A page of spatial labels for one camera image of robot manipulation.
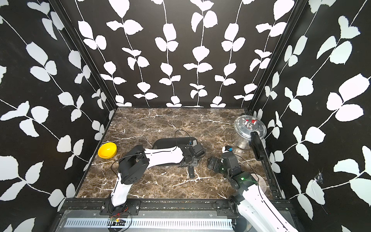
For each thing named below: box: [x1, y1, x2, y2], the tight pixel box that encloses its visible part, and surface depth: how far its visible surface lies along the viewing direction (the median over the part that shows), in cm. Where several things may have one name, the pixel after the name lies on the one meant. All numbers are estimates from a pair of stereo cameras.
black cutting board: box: [152, 137, 198, 150], surface depth 104 cm
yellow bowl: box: [97, 142, 118, 160], surface depth 93 cm
